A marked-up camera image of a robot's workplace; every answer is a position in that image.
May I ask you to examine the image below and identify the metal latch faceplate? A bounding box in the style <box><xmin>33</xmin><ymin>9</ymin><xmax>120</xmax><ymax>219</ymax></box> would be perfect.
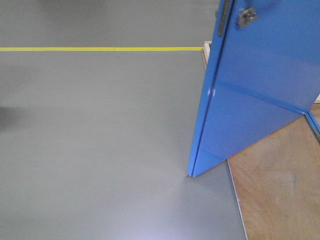
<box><xmin>217</xmin><ymin>0</ymin><xmax>231</xmax><ymax>37</ymax></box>

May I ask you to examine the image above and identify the plywood door platform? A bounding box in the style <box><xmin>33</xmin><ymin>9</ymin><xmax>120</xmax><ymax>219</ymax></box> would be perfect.
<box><xmin>228</xmin><ymin>117</ymin><xmax>320</xmax><ymax>240</ymax></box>

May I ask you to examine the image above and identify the white wooden edge rail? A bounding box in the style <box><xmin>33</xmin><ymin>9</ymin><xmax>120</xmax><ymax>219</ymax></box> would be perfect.
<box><xmin>201</xmin><ymin>41</ymin><xmax>212</xmax><ymax>69</ymax></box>

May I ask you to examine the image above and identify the blue door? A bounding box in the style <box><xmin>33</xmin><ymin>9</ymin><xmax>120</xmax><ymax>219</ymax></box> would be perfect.
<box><xmin>187</xmin><ymin>0</ymin><xmax>320</xmax><ymax>177</ymax></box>

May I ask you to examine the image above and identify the blue door frame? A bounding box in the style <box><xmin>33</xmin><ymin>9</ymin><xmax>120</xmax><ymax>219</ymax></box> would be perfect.
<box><xmin>304</xmin><ymin>110</ymin><xmax>320</xmax><ymax>143</ymax></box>

